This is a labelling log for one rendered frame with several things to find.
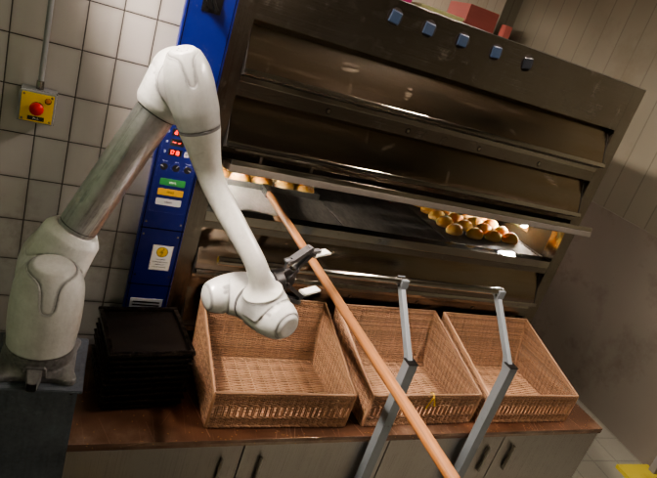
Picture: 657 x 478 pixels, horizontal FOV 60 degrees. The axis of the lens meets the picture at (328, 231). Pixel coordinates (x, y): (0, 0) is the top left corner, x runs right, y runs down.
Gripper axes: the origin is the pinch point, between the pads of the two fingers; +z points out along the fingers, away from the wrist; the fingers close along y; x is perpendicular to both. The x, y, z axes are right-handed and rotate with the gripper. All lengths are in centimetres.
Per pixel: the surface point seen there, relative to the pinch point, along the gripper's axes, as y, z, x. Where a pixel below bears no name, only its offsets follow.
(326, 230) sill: 12, 42, -41
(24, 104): -27, -63, -76
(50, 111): -26, -56, -74
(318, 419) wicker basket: 65, 15, 5
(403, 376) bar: 39, 34, 21
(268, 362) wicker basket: 69, 20, -33
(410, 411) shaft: 3, -18, 55
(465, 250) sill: 19, 111, -13
